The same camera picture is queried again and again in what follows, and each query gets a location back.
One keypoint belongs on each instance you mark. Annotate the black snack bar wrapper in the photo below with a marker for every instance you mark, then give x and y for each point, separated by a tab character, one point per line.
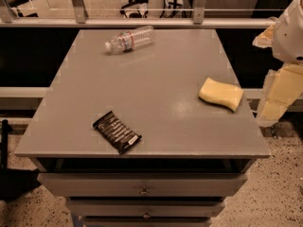
120	136

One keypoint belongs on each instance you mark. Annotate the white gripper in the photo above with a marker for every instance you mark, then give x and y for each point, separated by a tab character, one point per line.
289	37

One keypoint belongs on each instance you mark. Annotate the clear plastic water bottle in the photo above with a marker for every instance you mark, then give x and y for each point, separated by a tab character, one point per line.
130	40

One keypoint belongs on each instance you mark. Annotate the black office chair base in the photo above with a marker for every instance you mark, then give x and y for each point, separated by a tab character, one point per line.
135	9

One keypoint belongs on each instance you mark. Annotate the yellow sponge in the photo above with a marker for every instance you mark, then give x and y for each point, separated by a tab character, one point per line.
219	93

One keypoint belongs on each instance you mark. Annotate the top grey drawer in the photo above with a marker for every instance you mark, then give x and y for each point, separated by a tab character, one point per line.
142	185

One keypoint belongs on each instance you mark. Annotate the bottom grey drawer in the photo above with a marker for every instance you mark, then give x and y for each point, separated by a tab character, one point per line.
147	222

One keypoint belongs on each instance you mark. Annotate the metal railing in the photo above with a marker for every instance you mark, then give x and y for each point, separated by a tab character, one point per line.
77	15

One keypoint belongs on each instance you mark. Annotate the grey drawer cabinet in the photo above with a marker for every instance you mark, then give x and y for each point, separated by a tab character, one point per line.
154	91

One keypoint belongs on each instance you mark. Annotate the grey drawer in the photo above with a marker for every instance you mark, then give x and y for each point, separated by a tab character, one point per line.
147	222
161	209
142	185

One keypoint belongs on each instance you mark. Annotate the middle grey drawer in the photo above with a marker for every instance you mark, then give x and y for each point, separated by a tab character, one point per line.
161	209

